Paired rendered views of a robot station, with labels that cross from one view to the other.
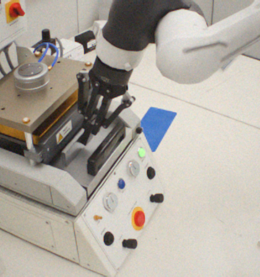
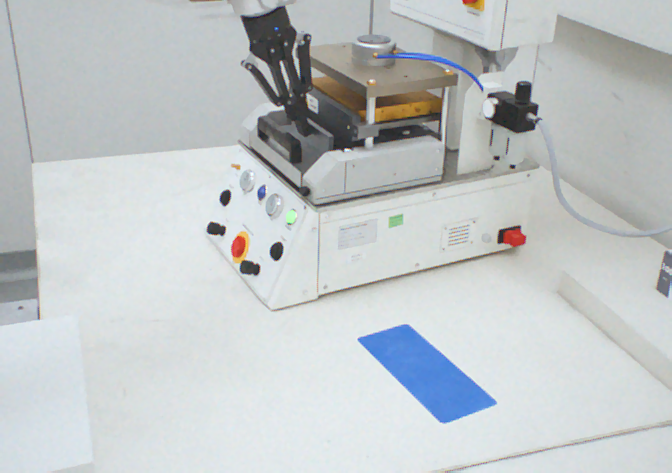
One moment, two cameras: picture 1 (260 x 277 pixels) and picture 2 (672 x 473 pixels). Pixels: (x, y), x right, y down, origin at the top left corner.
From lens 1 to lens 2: 189 cm
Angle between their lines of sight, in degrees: 99
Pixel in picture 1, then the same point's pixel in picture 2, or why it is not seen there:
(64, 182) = (261, 110)
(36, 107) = (319, 53)
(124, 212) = (244, 216)
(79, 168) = not seen: hidden behind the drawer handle
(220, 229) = (147, 313)
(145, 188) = (264, 249)
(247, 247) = (90, 315)
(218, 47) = not seen: outside the picture
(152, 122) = (440, 377)
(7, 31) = (462, 16)
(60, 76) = (366, 70)
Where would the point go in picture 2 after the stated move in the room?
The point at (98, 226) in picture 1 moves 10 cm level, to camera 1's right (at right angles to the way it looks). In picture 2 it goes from (234, 177) to (196, 193)
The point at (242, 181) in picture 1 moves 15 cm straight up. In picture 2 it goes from (180, 382) to (175, 293)
